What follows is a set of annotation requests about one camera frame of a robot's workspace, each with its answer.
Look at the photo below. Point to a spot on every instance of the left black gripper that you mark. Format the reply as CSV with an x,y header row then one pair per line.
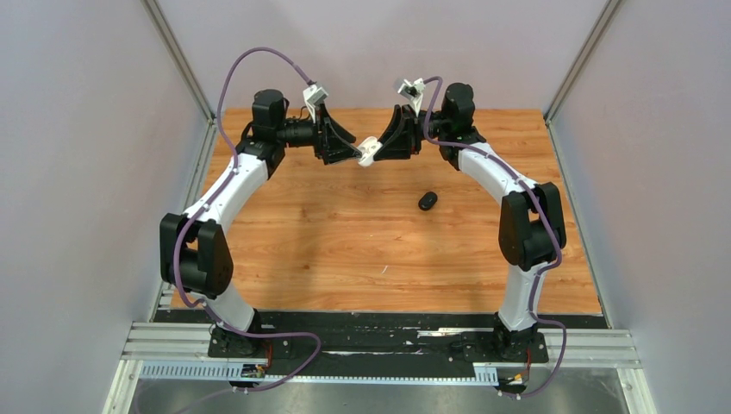
x,y
332,142

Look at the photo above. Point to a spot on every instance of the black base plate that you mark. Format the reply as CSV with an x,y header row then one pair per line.
x,y
353,344

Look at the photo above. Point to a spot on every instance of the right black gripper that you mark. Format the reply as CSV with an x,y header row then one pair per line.
x,y
402,138

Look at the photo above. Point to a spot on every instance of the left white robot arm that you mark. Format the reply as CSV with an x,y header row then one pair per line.
x,y
194,253

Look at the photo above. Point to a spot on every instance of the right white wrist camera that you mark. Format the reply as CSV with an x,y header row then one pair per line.
x,y
413,91

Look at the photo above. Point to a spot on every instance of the aluminium frame rail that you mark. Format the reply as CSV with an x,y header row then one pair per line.
x,y
179,351

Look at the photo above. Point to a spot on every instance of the white charging case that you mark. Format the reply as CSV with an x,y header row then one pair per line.
x,y
368,148

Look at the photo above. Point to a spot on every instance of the black charging case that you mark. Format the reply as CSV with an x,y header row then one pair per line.
x,y
427,201

